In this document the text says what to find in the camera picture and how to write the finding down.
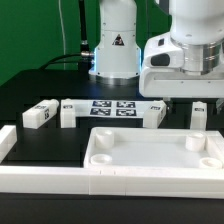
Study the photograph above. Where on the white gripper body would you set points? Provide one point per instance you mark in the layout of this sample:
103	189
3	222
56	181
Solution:
175	70

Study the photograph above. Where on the white desk tabletop tray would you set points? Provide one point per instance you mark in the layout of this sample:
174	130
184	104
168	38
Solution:
141	147

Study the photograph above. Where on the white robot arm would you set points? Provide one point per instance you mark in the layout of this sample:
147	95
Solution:
118	59

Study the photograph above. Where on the white U-shaped obstacle fence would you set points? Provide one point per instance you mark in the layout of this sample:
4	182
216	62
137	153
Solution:
206	181

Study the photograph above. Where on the white marker base plate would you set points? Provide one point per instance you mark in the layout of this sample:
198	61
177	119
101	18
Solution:
111	108

